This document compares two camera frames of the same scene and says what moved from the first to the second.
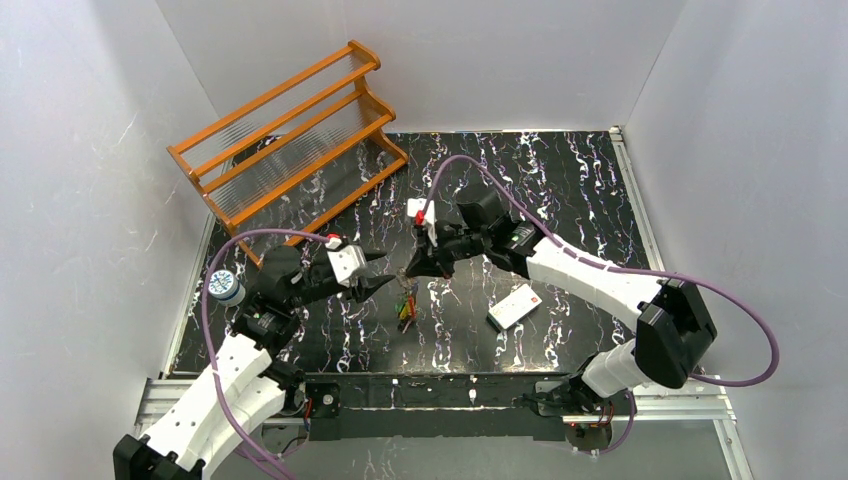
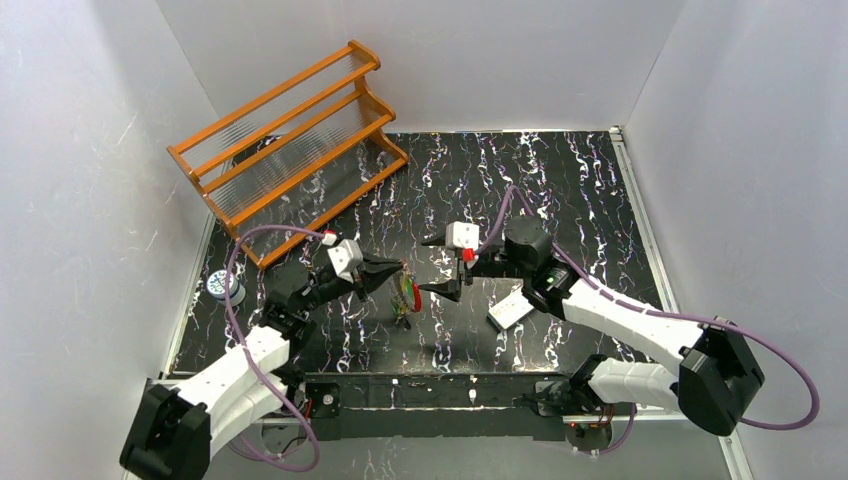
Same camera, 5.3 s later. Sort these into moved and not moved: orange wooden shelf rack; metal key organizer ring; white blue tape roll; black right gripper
Moved: black right gripper
Not moved: white blue tape roll; metal key organizer ring; orange wooden shelf rack
